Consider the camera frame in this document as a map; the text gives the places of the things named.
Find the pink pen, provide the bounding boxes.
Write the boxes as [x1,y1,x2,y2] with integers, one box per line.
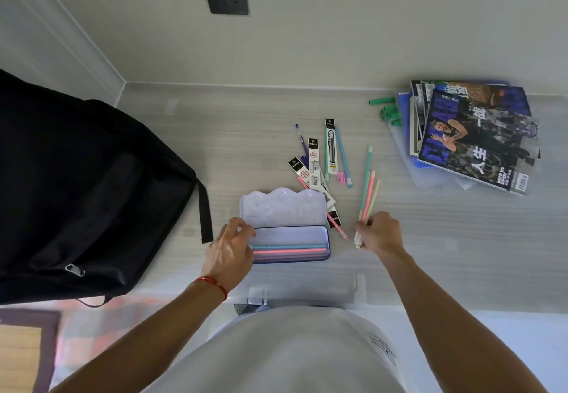
[253,248,328,255]
[362,170,376,226]
[296,177,350,242]

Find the light blue pen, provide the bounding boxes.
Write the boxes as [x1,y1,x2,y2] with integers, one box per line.
[335,125,354,189]
[253,244,328,250]

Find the person's white shirt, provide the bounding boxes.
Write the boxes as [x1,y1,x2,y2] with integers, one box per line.
[142,306,410,393]

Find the patterned floor rug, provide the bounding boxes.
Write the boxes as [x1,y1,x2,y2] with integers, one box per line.
[0,296,178,393]

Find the person's right hand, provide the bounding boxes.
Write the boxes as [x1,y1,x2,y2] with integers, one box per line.
[354,212,407,259]

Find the mint green pen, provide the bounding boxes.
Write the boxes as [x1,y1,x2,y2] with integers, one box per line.
[359,145,374,222]

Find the brown and blue magazine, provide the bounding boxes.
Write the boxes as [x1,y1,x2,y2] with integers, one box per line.
[410,80,532,156]

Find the black backpack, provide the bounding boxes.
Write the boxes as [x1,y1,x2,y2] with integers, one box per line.
[0,69,214,307]

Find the purple pen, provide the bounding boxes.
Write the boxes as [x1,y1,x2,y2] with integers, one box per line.
[253,253,329,261]

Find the person's left forearm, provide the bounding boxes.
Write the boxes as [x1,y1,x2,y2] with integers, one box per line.
[49,279,227,393]

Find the red string bracelet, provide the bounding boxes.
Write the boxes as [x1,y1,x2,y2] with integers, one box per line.
[194,276,229,301]

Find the tin pencil case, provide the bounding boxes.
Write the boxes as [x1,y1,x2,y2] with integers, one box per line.
[239,187,332,265]

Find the pale yellow pen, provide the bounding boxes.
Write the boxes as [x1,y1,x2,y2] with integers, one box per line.
[355,179,381,250]

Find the person's left hand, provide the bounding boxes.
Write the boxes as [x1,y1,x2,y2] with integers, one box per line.
[201,217,257,294]

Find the basketball player magazine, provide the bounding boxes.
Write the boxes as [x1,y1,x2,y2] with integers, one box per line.
[417,88,541,195]

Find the bunch of green markers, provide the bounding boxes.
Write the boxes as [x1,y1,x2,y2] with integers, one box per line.
[368,96,404,126]

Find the dark blue gel pen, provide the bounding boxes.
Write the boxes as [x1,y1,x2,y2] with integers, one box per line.
[295,124,310,170]

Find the clear plastic folder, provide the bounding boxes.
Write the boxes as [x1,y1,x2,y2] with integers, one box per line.
[389,96,471,191]

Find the blue folder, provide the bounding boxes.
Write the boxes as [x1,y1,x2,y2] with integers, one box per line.
[395,90,420,168]

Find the person's right forearm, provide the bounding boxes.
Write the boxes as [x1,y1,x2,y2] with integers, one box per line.
[379,248,525,393]

